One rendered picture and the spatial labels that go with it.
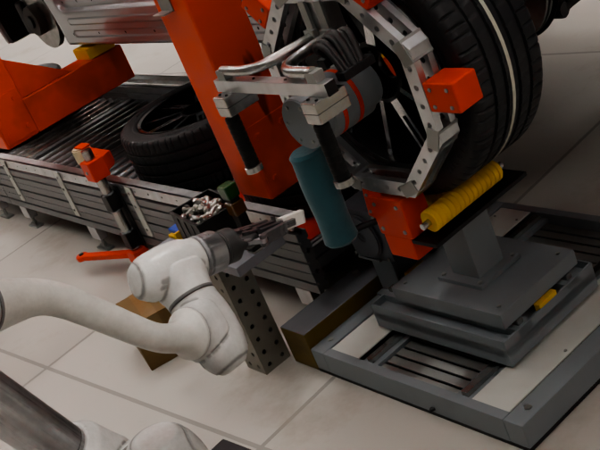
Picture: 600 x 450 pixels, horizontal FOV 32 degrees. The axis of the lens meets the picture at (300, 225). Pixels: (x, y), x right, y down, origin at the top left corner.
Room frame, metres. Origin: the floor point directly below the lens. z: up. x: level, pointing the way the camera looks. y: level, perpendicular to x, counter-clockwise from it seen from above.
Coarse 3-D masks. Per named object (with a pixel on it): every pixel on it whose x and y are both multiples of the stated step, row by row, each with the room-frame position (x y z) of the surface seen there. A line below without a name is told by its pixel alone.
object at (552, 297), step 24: (576, 264) 2.36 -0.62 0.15; (552, 288) 2.31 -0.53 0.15; (576, 288) 2.28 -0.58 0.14; (384, 312) 2.53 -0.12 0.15; (408, 312) 2.48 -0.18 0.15; (432, 312) 2.43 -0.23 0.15; (528, 312) 2.25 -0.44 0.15; (552, 312) 2.23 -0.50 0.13; (432, 336) 2.37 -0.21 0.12; (456, 336) 2.29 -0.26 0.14; (480, 336) 2.21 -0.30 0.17; (504, 336) 2.20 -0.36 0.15; (528, 336) 2.18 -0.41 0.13; (504, 360) 2.15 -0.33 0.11
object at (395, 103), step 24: (360, 24) 2.66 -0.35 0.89; (384, 48) 2.33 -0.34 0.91; (384, 72) 2.41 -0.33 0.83; (384, 96) 2.38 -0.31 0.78; (408, 96) 2.29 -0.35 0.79; (384, 120) 2.40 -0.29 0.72; (408, 120) 2.33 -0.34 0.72; (360, 144) 2.48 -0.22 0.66; (384, 144) 2.47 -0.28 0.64; (408, 144) 2.44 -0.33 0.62; (408, 168) 2.34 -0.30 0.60
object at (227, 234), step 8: (224, 232) 2.00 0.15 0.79; (232, 232) 2.00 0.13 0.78; (224, 240) 1.98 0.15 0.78; (232, 240) 1.98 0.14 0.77; (240, 240) 1.99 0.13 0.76; (248, 240) 1.99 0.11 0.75; (232, 248) 1.97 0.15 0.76; (240, 248) 1.98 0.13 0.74; (232, 256) 1.97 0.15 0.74; (240, 256) 1.99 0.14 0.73
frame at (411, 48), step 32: (288, 0) 2.38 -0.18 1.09; (352, 0) 2.19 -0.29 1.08; (384, 0) 2.19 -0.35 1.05; (288, 32) 2.50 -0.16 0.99; (384, 32) 2.13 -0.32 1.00; (416, 32) 2.12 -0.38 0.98; (416, 64) 2.08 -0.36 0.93; (288, 96) 2.52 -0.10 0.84; (416, 96) 2.11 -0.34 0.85; (448, 128) 2.10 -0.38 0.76; (352, 160) 2.45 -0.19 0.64; (416, 160) 2.17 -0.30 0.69; (384, 192) 2.31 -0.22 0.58; (416, 192) 2.20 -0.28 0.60
